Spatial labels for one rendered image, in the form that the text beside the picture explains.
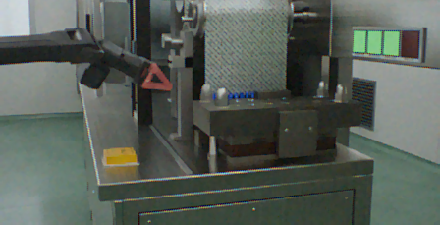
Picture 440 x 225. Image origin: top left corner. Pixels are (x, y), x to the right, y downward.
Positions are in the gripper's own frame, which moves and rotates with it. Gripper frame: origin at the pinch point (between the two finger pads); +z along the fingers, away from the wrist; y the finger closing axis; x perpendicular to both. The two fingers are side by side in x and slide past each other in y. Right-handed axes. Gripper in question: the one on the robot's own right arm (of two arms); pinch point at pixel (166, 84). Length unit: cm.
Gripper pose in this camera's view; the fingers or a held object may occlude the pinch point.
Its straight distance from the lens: 126.9
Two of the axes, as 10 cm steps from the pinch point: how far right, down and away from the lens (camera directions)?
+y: 3.0, 1.6, -9.4
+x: 4.9, -8.7, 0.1
